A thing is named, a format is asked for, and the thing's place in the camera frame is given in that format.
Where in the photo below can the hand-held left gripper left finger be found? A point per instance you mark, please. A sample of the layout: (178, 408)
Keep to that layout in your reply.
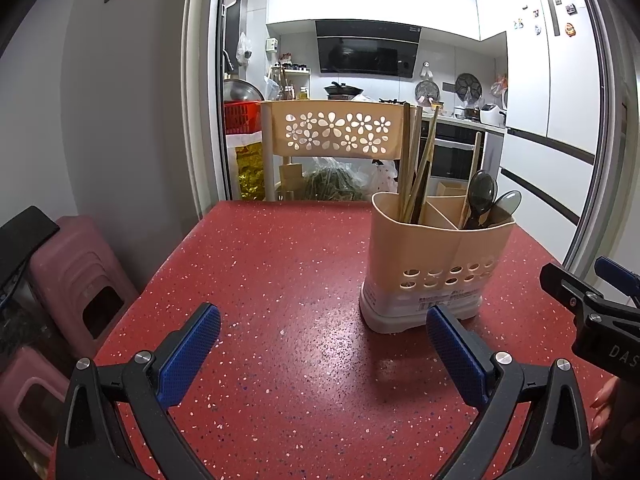
(192, 350)

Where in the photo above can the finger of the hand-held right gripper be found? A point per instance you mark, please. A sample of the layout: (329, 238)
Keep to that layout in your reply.
(565, 282)
(620, 277)

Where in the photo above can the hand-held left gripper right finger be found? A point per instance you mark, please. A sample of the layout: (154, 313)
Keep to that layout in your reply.
(455, 355)

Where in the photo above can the beige plastic utensil holder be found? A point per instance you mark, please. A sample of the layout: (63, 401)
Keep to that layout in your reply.
(425, 250)

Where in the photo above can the plain wooden chopstick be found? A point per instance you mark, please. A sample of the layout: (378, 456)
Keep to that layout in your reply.
(415, 160)
(474, 160)

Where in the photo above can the dark chopsticks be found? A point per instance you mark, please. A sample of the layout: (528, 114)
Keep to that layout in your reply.
(422, 190)

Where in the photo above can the printed wooden chopstick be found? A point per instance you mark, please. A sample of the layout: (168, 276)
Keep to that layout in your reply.
(405, 160)

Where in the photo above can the person's right hand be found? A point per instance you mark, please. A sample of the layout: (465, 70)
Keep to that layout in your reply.
(602, 405)

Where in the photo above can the tall pink plastic stool stack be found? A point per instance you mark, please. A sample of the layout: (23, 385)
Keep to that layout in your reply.
(65, 260)

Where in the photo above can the low pink plastic stool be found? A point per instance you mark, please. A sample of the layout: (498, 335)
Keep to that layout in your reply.
(30, 370)

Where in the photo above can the black built-in oven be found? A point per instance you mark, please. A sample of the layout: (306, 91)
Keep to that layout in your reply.
(452, 155)

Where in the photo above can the white rice cooker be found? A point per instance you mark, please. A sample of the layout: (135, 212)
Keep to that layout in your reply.
(492, 115)

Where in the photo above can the yellow foil bag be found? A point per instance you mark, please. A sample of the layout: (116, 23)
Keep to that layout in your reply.
(250, 175)

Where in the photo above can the white refrigerator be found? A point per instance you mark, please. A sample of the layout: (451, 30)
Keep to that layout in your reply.
(540, 100)

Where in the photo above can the white dotted plastic bag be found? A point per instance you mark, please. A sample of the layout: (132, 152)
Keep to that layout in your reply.
(384, 177)

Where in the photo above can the small cardboard box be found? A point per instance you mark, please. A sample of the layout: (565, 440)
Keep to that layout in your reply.
(290, 180)

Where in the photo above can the bag of green vegetables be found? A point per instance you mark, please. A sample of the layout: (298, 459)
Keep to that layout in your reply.
(330, 182)

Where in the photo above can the dark round tray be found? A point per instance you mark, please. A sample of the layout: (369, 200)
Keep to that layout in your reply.
(469, 87)

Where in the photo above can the round metal rack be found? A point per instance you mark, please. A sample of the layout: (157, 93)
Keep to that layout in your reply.
(426, 92)

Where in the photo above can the red plastic basket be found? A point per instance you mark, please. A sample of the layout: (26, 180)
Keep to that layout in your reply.
(240, 117)

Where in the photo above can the beige flower-pattern storage cart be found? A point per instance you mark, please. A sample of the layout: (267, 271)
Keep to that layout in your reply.
(277, 110)

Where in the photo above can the metal pot lid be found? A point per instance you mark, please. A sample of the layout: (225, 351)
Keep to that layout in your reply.
(242, 91)

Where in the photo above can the black wok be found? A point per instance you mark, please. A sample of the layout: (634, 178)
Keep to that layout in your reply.
(344, 91)

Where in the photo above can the white spice shelf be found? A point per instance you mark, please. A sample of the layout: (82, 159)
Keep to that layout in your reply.
(290, 80)

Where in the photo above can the black range hood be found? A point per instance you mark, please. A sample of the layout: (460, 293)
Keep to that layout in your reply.
(365, 55)

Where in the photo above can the silver door frame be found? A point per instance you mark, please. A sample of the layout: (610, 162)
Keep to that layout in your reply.
(605, 110)
(205, 85)

